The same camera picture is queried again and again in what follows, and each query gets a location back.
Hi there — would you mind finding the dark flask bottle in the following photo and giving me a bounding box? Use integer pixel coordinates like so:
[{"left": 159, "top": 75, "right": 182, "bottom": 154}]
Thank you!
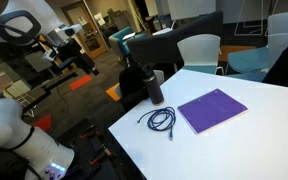
[{"left": 141, "top": 65, "right": 164, "bottom": 105}]

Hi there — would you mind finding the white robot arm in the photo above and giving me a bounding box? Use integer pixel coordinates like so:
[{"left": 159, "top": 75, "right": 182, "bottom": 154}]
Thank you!
[{"left": 0, "top": 0, "right": 81, "bottom": 180}]

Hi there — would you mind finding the black backpack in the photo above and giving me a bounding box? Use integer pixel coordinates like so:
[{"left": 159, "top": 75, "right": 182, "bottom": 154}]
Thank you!
[{"left": 119, "top": 64, "right": 148, "bottom": 112}]

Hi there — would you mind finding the dark grey sofa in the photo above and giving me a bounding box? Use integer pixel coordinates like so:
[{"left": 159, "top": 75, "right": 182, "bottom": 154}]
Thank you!
[{"left": 127, "top": 10, "right": 223, "bottom": 64}]

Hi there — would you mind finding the teal armchair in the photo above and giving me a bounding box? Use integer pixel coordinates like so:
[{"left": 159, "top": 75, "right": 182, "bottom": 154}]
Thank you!
[{"left": 109, "top": 26, "right": 145, "bottom": 61}]

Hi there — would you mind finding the purple spiral notebook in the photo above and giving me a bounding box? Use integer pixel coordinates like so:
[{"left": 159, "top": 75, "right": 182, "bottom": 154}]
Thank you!
[{"left": 178, "top": 89, "right": 248, "bottom": 134}]

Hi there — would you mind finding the white plastic chair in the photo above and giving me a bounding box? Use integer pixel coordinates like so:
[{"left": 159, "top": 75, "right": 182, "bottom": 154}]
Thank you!
[{"left": 177, "top": 34, "right": 224, "bottom": 74}]

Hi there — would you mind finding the wooden door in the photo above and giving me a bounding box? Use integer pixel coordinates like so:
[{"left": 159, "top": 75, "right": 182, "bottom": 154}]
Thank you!
[{"left": 62, "top": 1, "right": 107, "bottom": 58}]

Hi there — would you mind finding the teal and white chair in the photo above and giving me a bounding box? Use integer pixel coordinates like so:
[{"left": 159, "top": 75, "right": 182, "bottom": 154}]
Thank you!
[{"left": 227, "top": 12, "right": 288, "bottom": 82}]

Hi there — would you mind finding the blue coiled cable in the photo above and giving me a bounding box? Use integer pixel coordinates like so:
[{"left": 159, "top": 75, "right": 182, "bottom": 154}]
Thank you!
[{"left": 136, "top": 106, "right": 177, "bottom": 141}]

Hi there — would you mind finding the black camera tripod stand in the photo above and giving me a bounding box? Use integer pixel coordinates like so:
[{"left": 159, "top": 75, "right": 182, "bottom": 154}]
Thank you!
[{"left": 23, "top": 38, "right": 99, "bottom": 113}]

